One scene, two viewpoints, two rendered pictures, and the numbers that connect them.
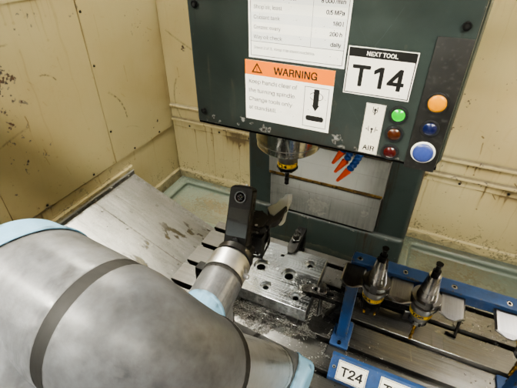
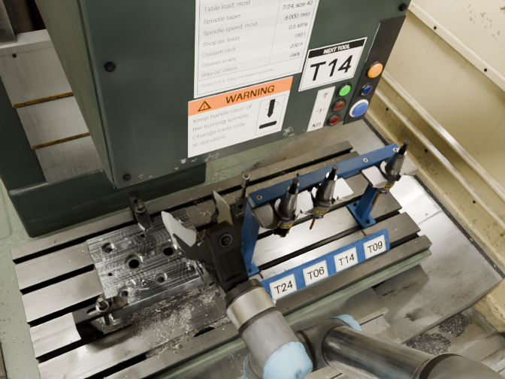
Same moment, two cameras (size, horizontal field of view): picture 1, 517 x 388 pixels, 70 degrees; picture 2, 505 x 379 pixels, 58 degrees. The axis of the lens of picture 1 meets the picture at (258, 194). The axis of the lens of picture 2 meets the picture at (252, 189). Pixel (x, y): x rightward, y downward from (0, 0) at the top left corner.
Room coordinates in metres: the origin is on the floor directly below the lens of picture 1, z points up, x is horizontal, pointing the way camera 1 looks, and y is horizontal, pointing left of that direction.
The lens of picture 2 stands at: (0.34, 0.35, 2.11)
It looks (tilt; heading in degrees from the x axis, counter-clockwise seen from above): 52 degrees down; 300
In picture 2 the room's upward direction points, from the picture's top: 11 degrees clockwise
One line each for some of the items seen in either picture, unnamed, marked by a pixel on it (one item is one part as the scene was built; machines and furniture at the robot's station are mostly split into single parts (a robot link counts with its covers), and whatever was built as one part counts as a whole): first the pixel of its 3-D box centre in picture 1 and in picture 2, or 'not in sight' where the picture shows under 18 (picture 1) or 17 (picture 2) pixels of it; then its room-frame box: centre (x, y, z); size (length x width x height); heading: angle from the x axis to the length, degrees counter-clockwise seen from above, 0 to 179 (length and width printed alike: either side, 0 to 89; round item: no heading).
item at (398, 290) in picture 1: (400, 291); (305, 203); (0.56, -0.33, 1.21); 0.07 x 0.05 x 0.01; 155
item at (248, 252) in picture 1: (245, 240); (226, 270); (0.54, 0.03, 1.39); 0.12 x 0.08 x 0.09; 160
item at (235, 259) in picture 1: (229, 268); (252, 307); (0.46, 0.05, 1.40); 0.08 x 0.05 x 0.08; 70
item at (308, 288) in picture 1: (322, 299); not in sight; (0.73, -0.20, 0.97); 0.13 x 0.03 x 0.15; 65
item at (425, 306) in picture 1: (425, 299); (323, 195); (0.54, -0.38, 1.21); 0.06 x 0.06 x 0.03
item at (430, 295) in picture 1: (431, 285); (328, 184); (0.54, -0.38, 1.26); 0.04 x 0.04 x 0.07
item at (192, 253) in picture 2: not in sight; (195, 246); (0.60, 0.04, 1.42); 0.09 x 0.05 x 0.02; 4
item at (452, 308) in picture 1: (451, 308); (341, 189); (0.52, -0.43, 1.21); 0.07 x 0.05 x 0.01; 155
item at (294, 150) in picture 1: (289, 122); not in sight; (0.82, -0.07, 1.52); 0.16 x 0.16 x 0.12
